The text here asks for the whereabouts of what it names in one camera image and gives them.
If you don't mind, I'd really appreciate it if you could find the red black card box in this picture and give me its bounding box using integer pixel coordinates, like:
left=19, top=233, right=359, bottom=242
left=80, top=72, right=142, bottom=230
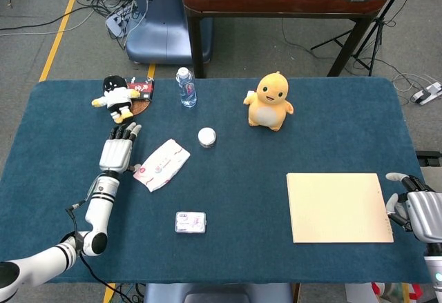
left=126, top=77, right=155, bottom=103

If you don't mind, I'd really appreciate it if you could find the red white bag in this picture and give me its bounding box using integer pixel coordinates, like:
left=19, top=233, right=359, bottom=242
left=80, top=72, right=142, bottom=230
left=371, top=282, right=421, bottom=303

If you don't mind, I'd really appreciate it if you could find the white foot pedal switch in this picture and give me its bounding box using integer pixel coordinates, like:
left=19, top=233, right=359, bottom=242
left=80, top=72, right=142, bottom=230
left=410, top=81, right=442, bottom=106

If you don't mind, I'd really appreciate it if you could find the brown round woven coaster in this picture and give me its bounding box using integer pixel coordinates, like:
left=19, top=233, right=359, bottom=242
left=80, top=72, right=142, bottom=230
left=129, top=97, right=153, bottom=119

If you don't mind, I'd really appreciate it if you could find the blue grey robot chassis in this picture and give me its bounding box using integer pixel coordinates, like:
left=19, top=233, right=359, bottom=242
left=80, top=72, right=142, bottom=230
left=143, top=283, right=294, bottom=303

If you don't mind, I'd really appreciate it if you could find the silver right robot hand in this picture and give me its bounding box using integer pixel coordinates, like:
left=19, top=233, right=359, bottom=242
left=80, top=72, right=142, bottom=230
left=385, top=172, right=442, bottom=244

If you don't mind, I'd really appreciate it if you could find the small white rectangular packet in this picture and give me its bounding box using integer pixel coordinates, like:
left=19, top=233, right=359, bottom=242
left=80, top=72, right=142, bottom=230
left=174, top=211, right=207, bottom=235

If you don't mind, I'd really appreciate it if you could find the beige square board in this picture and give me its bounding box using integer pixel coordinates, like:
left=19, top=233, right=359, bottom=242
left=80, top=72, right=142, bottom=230
left=286, top=173, right=395, bottom=244

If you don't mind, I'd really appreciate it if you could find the clear plastic water bottle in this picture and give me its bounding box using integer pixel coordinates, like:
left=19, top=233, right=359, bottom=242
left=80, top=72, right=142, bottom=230
left=175, top=66, right=198, bottom=108

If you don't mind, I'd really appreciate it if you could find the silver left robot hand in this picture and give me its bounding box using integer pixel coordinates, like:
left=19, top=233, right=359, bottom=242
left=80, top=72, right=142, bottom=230
left=99, top=121, right=143, bottom=175

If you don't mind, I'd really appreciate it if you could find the black tripod stand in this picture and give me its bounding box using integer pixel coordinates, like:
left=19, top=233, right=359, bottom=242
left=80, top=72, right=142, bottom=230
left=310, top=0, right=415, bottom=76

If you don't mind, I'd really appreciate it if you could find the black white plush doll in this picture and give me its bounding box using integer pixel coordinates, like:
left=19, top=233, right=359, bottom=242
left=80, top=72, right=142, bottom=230
left=90, top=75, right=142, bottom=125

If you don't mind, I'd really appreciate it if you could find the brown mahjong table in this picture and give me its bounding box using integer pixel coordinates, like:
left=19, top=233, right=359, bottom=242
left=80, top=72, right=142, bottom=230
left=182, top=0, right=391, bottom=79

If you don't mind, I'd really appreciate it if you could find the white power strip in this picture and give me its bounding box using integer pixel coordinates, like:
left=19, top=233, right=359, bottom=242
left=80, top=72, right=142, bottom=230
left=105, top=4, right=139, bottom=38

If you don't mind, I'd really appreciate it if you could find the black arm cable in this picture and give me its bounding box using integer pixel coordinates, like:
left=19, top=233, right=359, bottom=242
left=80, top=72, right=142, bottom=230
left=65, top=199, right=134, bottom=303

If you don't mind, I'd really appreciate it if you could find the yellow dinosaur plush toy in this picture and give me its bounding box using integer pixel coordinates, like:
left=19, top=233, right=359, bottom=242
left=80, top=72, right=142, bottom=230
left=242, top=71, right=295, bottom=133

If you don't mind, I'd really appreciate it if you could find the small white round container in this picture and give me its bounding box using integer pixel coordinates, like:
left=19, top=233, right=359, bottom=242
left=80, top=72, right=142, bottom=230
left=198, top=127, right=218, bottom=149

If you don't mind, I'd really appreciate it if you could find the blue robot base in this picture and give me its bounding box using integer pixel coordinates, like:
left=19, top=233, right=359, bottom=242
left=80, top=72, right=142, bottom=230
left=124, top=0, right=213, bottom=65

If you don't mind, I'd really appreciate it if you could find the white red tissue pack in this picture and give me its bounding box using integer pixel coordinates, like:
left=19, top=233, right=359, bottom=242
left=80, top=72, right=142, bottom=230
left=133, top=138, right=191, bottom=193

